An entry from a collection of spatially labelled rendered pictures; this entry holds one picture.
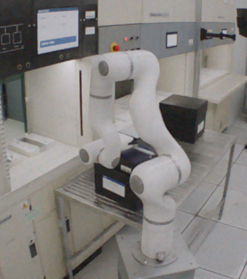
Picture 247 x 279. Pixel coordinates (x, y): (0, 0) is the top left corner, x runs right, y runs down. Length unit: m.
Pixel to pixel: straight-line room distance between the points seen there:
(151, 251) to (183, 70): 2.10
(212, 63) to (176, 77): 1.51
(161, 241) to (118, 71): 0.63
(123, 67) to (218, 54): 3.50
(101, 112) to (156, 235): 0.51
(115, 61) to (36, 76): 1.05
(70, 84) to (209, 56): 2.96
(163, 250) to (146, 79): 0.64
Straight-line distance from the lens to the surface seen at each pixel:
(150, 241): 1.28
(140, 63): 1.15
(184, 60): 3.09
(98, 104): 1.32
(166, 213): 1.19
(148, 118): 1.11
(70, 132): 1.99
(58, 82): 1.95
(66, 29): 1.67
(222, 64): 4.55
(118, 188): 1.61
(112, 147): 1.35
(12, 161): 1.83
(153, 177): 1.07
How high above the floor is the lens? 1.68
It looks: 23 degrees down
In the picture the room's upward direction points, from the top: 1 degrees clockwise
